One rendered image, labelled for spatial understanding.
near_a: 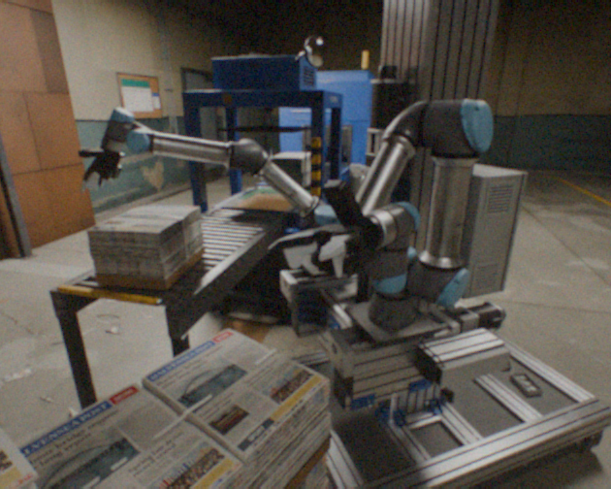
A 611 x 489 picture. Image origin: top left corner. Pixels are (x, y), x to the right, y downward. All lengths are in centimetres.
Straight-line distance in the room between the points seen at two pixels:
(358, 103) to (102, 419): 420
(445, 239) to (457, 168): 18
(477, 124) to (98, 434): 103
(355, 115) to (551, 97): 623
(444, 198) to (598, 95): 953
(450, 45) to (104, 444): 133
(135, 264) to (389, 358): 96
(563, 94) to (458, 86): 894
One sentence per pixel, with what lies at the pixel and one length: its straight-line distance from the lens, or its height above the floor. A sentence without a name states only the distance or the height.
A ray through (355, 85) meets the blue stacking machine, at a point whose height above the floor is 169.
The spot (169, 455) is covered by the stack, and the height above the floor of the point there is 83.
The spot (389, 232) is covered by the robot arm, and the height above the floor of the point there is 122.
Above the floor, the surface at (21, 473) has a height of 107.
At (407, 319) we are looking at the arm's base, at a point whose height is 84.
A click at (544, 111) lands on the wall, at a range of 1017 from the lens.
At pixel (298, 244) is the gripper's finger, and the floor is 122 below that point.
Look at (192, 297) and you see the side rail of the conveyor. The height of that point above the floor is 80.
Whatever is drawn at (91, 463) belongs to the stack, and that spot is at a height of 83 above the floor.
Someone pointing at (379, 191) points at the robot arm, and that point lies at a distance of 94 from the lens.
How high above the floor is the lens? 145
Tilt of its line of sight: 20 degrees down
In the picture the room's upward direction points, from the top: straight up
